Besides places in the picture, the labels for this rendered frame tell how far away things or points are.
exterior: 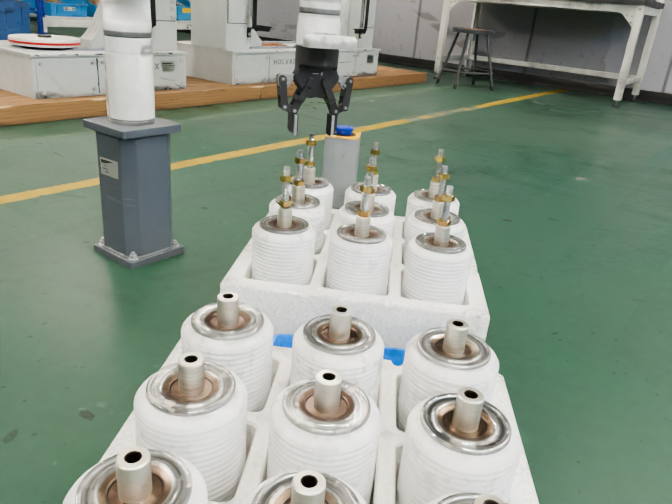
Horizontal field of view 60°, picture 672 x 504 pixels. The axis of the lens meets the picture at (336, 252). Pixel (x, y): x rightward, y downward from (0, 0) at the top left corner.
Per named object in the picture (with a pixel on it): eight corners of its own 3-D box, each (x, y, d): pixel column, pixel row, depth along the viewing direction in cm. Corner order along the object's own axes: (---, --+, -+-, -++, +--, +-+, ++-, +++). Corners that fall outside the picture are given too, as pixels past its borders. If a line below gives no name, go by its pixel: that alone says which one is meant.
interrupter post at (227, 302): (213, 328, 61) (213, 299, 60) (219, 316, 63) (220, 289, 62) (236, 330, 61) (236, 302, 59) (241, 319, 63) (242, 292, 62)
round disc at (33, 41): (-5, 43, 268) (-7, 30, 266) (59, 43, 291) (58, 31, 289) (30, 51, 252) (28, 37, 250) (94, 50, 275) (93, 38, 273)
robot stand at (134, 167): (92, 250, 135) (81, 118, 123) (146, 234, 146) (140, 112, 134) (131, 270, 127) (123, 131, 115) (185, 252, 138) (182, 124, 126)
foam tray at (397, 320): (219, 385, 92) (219, 283, 85) (272, 280, 128) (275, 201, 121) (469, 420, 89) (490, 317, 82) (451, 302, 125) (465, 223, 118)
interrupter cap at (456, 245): (465, 240, 90) (466, 236, 90) (466, 259, 83) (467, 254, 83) (416, 233, 91) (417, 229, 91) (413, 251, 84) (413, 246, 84)
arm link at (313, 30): (306, 48, 93) (308, 6, 91) (285, 42, 103) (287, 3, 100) (358, 51, 96) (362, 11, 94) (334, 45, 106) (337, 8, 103)
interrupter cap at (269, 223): (292, 240, 84) (292, 236, 84) (249, 228, 88) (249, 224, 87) (318, 226, 91) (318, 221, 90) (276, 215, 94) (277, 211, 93)
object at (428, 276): (453, 337, 98) (472, 237, 91) (453, 369, 89) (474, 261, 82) (396, 328, 99) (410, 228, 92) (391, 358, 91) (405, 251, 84)
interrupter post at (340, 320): (326, 342, 60) (328, 313, 59) (328, 330, 62) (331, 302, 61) (349, 344, 60) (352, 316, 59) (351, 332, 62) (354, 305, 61)
